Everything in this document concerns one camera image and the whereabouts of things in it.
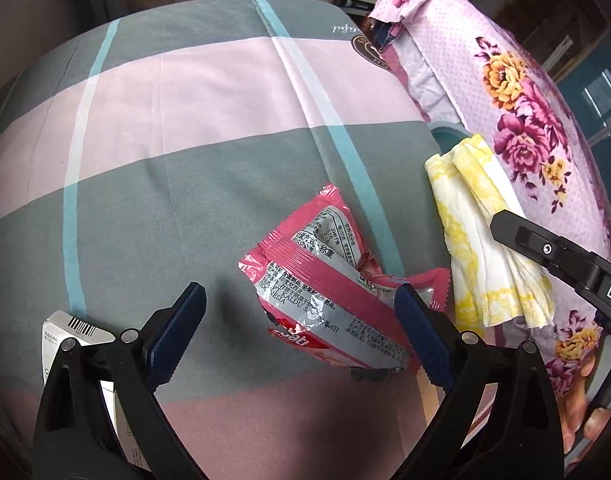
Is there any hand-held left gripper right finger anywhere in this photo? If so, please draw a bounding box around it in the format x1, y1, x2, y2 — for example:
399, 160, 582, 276
394, 284, 566, 480

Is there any person's right hand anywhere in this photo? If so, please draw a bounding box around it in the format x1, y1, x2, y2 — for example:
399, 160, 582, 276
560, 350, 611, 466

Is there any window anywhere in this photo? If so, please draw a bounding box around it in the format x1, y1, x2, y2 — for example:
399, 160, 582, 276
550, 35, 611, 146

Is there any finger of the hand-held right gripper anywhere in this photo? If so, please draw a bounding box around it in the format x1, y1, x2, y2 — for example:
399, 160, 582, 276
489, 210, 611, 301

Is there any pink floral quilt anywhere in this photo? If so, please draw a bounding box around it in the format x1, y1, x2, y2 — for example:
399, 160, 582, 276
368, 0, 611, 461

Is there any white and yellow tissue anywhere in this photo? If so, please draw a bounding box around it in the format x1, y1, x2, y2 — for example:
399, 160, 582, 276
424, 134, 556, 330

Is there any white barcode box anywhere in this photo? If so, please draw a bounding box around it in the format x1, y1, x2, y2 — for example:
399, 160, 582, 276
40, 310, 154, 466

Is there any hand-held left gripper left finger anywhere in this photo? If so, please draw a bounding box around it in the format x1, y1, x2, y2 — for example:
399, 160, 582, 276
30, 282, 209, 480

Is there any pink snack wrapper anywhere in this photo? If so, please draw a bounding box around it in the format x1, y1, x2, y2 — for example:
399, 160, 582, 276
238, 184, 452, 377

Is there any pink grey plaid bed sheet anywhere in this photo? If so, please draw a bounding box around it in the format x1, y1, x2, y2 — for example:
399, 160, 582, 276
0, 0, 486, 480

